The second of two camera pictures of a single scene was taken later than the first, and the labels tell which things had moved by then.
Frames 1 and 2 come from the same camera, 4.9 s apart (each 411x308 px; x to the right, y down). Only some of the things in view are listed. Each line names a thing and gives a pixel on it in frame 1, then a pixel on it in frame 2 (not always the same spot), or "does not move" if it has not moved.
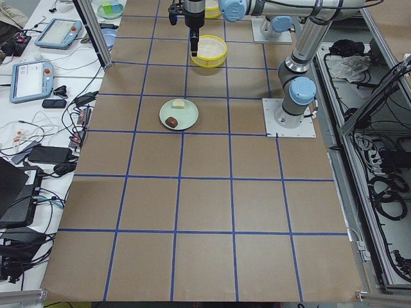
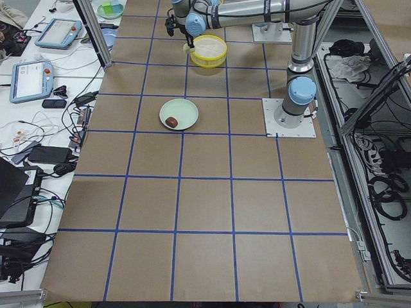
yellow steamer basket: x=212 y=51 does not move
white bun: x=178 y=103 to x=188 y=49
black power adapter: x=47 y=154 does not move
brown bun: x=171 y=122 does not move
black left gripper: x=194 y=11 to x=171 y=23
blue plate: x=110 y=34 does not move
